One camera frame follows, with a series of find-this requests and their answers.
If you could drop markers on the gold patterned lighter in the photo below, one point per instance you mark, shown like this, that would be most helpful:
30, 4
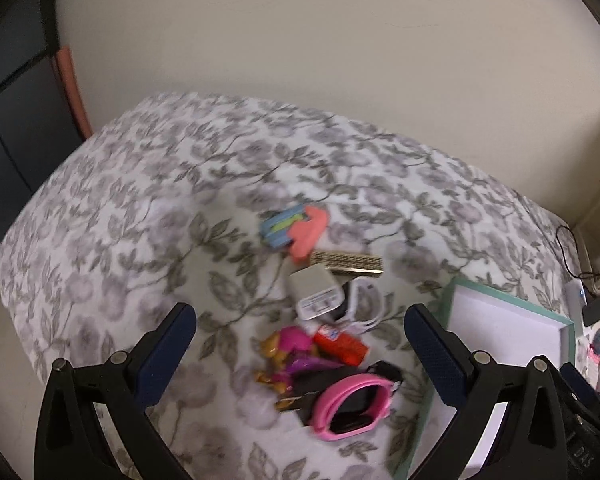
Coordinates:
350, 262

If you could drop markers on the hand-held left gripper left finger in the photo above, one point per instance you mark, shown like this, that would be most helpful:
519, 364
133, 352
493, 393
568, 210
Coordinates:
166, 350

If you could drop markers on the red tube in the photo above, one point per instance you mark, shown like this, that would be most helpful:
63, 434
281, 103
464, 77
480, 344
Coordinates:
340, 346

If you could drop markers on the dark wardrobe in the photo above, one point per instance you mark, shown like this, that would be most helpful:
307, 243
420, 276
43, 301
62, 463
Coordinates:
15, 125

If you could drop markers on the pink dog toy figure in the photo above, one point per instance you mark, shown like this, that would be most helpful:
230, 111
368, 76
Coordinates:
285, 360

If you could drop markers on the floral printed blanket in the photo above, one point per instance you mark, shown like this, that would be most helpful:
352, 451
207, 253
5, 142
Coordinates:
130, 220

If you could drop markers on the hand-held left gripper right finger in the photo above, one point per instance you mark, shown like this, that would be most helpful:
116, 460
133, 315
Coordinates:
437, 355

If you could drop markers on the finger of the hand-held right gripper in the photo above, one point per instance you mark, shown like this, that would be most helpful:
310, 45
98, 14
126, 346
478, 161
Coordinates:
582, 391

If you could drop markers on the white charger adapter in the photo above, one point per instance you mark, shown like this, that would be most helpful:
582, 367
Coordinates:
315, 290

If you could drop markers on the beige furniture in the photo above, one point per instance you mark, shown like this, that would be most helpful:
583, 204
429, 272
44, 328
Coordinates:
597, 230

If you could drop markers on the pink smartwatch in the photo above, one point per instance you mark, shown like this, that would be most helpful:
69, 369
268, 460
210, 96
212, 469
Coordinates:
352, 402

